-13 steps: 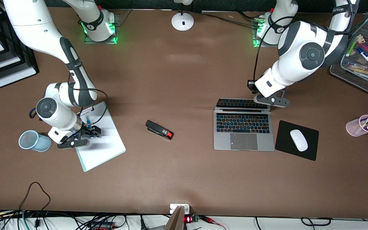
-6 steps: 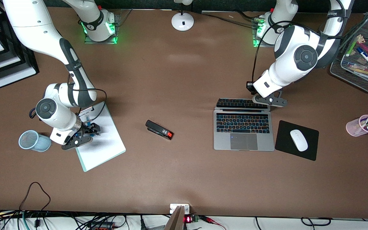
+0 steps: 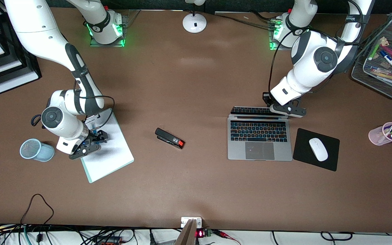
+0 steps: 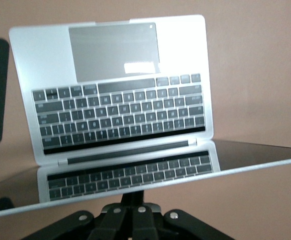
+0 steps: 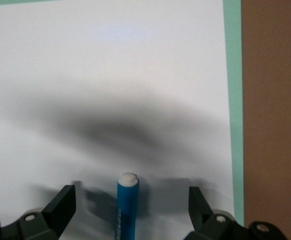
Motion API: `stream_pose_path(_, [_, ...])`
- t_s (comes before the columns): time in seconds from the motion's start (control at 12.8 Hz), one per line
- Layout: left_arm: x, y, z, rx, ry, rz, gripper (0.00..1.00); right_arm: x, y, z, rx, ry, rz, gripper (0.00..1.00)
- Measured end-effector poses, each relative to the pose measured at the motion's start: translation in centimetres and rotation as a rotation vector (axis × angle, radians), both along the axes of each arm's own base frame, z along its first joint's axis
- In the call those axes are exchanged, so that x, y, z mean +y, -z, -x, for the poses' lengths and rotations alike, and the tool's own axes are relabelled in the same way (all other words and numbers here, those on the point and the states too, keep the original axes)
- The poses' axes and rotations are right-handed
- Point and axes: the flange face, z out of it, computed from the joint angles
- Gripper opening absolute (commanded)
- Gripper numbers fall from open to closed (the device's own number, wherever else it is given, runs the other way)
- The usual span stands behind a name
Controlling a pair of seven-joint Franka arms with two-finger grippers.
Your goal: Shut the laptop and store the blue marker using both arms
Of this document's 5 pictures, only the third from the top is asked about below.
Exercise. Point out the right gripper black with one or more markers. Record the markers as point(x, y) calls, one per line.
point(98, 136)

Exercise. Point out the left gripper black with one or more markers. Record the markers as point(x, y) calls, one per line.
point(266, 98)

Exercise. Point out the silver laptop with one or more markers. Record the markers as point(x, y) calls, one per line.
point(260, 151)

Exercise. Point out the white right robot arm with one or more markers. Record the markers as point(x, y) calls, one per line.
point(36, 20)

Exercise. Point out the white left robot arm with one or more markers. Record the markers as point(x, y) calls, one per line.
point(305, 78)

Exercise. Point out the green white-tipped marker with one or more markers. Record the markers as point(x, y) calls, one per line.
point(374, 51)

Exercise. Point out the white clipboard paper sheet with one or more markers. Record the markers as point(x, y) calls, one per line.
point(114, 156)

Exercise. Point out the teal clipboard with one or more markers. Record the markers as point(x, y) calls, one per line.
point(91, 180)

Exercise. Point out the blue mesh pen cup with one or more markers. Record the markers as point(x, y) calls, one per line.
point(46, 153)

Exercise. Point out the black mouse pad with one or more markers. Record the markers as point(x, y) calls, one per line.
point(301, 153)

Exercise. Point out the black stapler red tip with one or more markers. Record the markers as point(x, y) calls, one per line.
point(167, 136)

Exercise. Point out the white computer mouse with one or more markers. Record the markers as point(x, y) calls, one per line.
point(318, 149)

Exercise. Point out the orange power strip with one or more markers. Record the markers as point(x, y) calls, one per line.
point(109, 241)

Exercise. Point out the black stacked letter tray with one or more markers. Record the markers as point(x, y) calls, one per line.
point(24, 64)

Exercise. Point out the white round stand base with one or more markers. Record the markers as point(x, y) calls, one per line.
point(189, 22)

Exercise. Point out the pink mesh pen cup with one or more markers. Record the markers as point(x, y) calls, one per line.
point(376, 136)

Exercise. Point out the white connector block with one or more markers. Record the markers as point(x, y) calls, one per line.
point(185, 221)

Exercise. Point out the white pen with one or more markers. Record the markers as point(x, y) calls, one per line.
point(388, 81)

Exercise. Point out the beige wooden clip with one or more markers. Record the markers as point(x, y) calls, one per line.
point(384, 41)

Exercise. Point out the wooden slat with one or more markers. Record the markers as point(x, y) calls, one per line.
point(186, 236)

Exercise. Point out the red LED display board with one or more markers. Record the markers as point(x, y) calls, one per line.
point(200, 234)

